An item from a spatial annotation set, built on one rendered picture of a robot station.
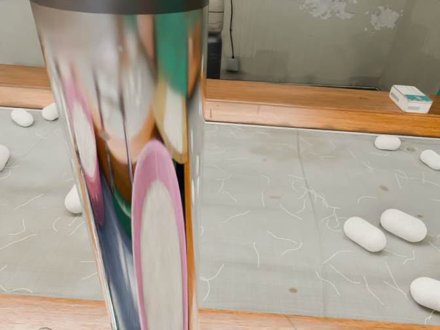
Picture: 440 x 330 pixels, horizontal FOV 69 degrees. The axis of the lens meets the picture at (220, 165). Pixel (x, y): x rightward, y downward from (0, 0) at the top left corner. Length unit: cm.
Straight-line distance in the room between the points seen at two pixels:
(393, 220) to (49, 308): 28
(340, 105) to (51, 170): 40
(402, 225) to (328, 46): 225
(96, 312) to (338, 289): 18
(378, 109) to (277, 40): 193
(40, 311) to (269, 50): 231
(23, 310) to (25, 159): 22
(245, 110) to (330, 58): 211
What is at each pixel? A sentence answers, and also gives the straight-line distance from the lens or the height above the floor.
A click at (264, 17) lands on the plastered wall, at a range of 238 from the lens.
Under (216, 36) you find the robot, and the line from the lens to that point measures 121.
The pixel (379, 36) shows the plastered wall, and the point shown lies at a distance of 265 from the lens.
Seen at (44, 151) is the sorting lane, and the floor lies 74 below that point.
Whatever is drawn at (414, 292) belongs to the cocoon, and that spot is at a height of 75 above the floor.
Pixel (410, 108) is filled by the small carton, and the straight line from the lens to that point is 56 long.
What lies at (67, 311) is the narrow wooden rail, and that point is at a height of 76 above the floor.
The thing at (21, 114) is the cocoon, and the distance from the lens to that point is 49.
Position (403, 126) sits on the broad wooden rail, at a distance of 54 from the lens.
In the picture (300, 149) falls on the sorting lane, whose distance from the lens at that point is 43.
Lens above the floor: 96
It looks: 35 degrees down
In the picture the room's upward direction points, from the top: 4 degrees clockwise
